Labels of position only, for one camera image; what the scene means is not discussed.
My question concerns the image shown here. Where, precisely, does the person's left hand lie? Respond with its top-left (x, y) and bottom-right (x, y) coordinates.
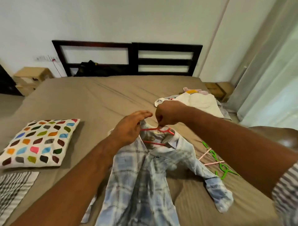
top-left (108, 110), bottom-right (153, 150)

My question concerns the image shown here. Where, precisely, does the sheer white curtain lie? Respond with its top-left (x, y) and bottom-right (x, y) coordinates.
top-left (226, 0), bottom-right (298, 131)

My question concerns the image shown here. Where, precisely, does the person's left forearm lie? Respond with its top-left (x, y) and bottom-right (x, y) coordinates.
top-left (9, 139), bottom-right (123, 226)

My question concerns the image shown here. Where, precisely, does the black slatted headboard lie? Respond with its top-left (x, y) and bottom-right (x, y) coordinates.
top-left (52, 40), bottom-right (204, 77)

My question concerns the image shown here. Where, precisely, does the colourful leaf print pillow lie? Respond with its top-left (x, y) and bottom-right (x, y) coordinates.
top-left (0, 118), bottom-right (81, 168)

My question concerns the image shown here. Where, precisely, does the cardboard box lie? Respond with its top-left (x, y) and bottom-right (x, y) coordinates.
top-left (203, 82), bottom-right (225, 98)
top-left (216, 82), bottom-right (235, 101)

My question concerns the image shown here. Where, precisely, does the cream white garment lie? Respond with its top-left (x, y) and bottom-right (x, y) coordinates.
top-left (154, 92), bottom-right (225, 119)

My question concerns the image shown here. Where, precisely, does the cardboard boxes left of bed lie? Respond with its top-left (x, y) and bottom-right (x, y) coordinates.
top-left (13, 66), bottom-right (55, 97)

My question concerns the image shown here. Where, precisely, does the person's right hand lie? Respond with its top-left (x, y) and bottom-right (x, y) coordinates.
top-left (155, 100), bottom-right (192, 127)

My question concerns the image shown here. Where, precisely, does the pile of coloured plastic hangers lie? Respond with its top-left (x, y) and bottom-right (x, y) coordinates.
top-left (198, 140), bottom-right (240, 180)

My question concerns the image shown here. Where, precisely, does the black bag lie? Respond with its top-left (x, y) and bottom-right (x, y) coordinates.
top-left (74, 60), bottom-right (132, 77)

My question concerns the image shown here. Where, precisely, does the red plastic hanger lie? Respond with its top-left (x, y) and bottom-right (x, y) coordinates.
top-left (140, 126), bottom-right (176, 146)

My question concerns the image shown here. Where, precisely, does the person's right forearm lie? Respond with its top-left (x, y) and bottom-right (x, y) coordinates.
top-left (184, 106), bottom-right (298, 196)

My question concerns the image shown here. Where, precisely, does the white wall socket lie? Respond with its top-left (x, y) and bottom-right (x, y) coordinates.
top-left (34, 54), bottom-right (60, 63)

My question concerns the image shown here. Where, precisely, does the pink and yellow garment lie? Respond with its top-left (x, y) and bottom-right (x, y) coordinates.
top-left (183, 87), bottom-right (210, 96)

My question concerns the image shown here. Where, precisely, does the person's striped shirt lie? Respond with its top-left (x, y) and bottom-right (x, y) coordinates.
top-left (271, 160), bottom-right (298, 226)

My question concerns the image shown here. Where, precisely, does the grey checked towel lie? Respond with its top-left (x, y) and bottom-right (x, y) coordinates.
top-left (0, 171), bottom-right (40, 226)

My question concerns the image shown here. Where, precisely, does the light blue garment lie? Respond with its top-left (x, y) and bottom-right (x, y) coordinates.
top-left (80, 120), bottom-right (235, 226)

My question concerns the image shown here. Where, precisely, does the brown chair with black legs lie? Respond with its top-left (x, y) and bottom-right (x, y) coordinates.
top-left (249, 126), bottom-right (298, 152)

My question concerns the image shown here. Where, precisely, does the bed with taupe sheet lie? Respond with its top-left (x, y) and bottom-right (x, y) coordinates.
top-left (0, 75), bottom-right (280, 226)

